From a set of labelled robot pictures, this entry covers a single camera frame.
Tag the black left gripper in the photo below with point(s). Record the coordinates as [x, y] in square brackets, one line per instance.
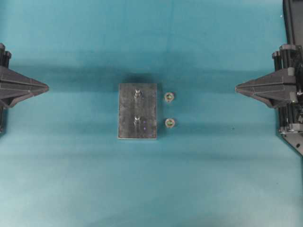
[14, 86]

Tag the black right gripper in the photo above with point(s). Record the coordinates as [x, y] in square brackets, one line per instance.
[277, 89]

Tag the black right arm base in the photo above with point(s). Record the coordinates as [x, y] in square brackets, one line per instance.
[293, 16]

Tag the rear steel shaft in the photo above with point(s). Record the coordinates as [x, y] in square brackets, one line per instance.
[137, 93]

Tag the steel shaft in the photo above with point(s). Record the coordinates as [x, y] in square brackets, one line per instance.
[137, 120]
[137, 93]

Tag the front steel shaft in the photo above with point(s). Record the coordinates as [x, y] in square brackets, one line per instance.
[137, 120]

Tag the grey metal base block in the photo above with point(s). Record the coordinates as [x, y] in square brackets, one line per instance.
[145, 107]

